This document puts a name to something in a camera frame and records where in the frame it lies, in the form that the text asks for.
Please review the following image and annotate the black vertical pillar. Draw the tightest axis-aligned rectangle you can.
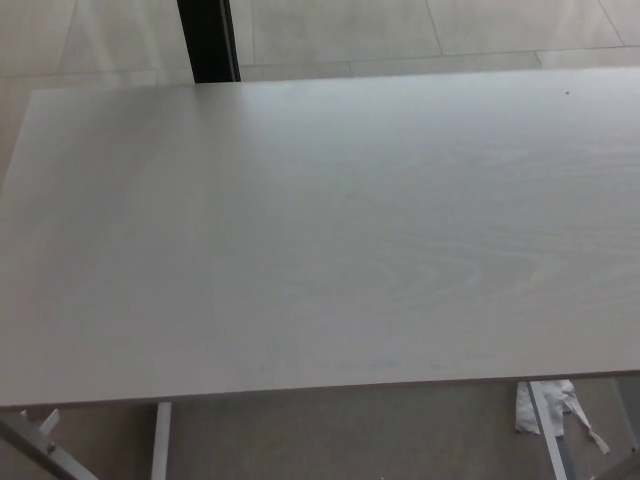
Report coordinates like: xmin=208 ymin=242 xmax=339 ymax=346
xmin=177 ymin=0 xmax=243 ymax=84

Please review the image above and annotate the white table leg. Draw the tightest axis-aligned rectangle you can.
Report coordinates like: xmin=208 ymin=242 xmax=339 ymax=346
xmin=528 ymin=382 xmax=570 ymax=480
xmin=150 ymin=402 xmax=173 ymax=480

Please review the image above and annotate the crumpled white paper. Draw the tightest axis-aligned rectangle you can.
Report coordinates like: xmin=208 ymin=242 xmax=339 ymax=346
xmin=514 ymin=380 xmax=581 ymax=437

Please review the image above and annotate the thin white paper strip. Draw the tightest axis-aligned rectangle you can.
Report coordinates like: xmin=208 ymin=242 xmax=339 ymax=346
xmin=562 ymin=393 xmax=612 ymax=456

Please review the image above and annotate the white metal bracket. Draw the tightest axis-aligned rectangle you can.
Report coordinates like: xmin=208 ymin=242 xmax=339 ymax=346
xmin=36 ymin=408 xmax=61 ymax=437

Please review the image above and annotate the grey diagonal frame bar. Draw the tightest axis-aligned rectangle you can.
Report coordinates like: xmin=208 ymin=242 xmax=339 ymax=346
xmin=0 ymin=417 xmax=96 ymax=480

